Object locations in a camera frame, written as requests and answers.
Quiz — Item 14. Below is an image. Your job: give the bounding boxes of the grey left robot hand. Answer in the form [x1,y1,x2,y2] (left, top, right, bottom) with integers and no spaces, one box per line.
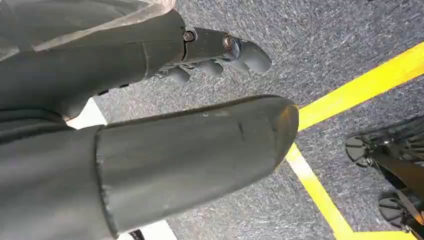
[0,0,300,240]

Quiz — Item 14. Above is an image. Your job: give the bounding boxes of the yellow floor tape strip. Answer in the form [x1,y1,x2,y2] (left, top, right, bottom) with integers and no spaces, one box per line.
[334,230,419,240]
[285,143,356,240]
[297,41,424,132]

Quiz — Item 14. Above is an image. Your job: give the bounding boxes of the black robot foot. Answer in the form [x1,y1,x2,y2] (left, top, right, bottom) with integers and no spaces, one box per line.
[344,115,424,240]

